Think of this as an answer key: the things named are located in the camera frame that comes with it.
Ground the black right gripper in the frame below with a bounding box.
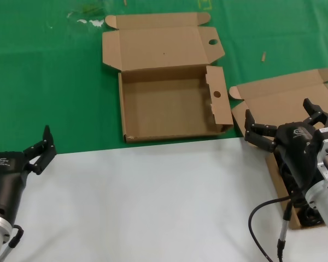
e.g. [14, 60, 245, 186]
[244, 97, 328, 189]

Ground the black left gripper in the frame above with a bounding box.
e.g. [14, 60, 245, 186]
[0, 124, 57, 222]

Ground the open cardboard box with holes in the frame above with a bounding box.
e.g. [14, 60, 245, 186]
[101, 11, 235, 144]

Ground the green table cloth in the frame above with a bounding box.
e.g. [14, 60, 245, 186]
[0, 0, 328, 155]

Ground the open cardboard box holding cables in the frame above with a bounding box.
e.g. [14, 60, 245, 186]
[229, 68, 328, 230]

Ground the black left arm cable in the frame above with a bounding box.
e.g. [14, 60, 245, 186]
[0, 223, 25, 262]

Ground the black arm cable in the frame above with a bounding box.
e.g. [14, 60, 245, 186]
[248, 188, 301, 262]
[0, 223, 25, 262]

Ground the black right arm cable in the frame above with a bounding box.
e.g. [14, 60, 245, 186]
[248, 188, 301, 262]

